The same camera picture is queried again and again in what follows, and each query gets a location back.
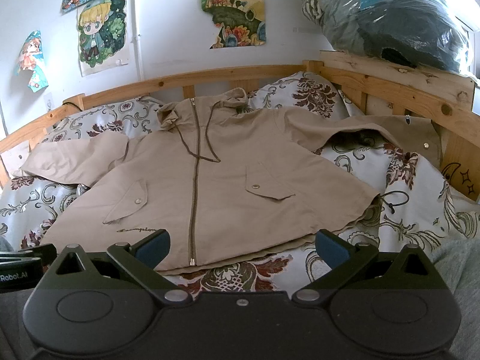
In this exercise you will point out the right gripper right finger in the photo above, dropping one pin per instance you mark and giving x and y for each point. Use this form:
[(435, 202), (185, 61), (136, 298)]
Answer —
[(346, 262)]

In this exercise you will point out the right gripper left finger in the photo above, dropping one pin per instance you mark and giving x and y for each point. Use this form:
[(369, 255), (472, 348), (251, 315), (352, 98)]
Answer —
[(138, 261)]

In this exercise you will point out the beige hooded zip jacket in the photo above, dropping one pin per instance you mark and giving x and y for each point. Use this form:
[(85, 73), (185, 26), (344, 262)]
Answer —
[(224, 184)]

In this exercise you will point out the orange haired anime sticker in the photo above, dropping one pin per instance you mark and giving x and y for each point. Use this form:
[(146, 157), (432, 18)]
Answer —
[(31, 59)]

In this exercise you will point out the blond anime character poster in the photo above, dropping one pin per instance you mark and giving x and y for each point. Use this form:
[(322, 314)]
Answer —
[(102, 27)]

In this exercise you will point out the plastic bagged bedding bundle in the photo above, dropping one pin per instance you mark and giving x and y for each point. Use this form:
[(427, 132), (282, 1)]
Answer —
[(411, 33)]

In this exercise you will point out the landscape painting poster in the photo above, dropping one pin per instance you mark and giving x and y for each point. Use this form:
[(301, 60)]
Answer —
[(240, 23)]

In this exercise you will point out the wooden bed frame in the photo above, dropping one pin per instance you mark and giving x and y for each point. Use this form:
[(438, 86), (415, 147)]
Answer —
[(444, 98)]

